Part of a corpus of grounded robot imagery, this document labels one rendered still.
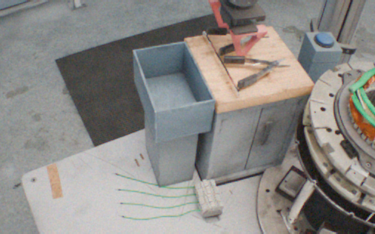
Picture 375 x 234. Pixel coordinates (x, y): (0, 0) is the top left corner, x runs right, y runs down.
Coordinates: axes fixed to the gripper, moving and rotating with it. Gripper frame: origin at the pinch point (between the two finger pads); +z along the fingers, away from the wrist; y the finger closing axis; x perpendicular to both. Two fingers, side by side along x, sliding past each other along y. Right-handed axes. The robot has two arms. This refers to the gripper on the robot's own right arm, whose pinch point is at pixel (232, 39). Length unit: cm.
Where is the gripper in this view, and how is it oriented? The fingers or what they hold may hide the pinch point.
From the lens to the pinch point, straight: 80.2
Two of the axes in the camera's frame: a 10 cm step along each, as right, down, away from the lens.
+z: -0.4, 6.5, 7.6
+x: 9.5, -2.1, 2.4
